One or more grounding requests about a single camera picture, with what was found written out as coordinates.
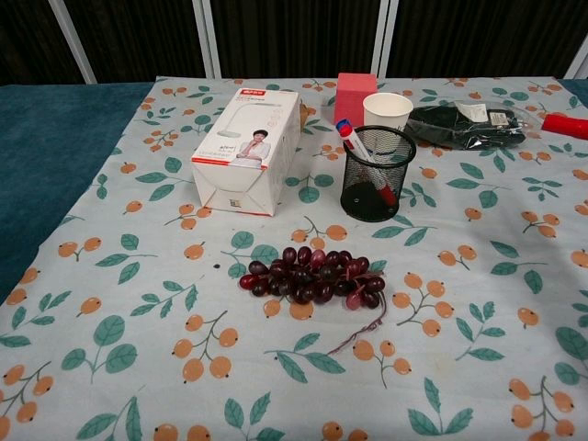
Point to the black mesh pen holder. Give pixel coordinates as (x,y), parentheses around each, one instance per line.
(367,209)

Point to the red capped whiteboard marker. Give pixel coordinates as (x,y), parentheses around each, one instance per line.
(388,195)

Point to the blue capped whiteboard marker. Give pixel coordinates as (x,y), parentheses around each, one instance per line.
(343,123)

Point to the red object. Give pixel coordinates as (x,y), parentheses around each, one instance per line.
(565,123)

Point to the purple artificial grape bunch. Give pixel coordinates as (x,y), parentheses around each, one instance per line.
(303,275)

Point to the white desk lamp box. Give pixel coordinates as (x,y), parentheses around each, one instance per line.
(243,151)

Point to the pink sponge block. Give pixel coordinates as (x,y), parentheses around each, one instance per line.
(353,98)

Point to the white paper cup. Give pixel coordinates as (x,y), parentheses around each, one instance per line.
(386,112)

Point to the floral fruit pattern tablecloth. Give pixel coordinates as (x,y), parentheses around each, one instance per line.
(138,275)

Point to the black item in plastic bag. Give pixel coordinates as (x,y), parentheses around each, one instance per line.
(441,128)

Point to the white partition frame post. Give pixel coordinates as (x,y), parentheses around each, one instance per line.
(578,62)
(73,46)
(388,37)
(209,41)

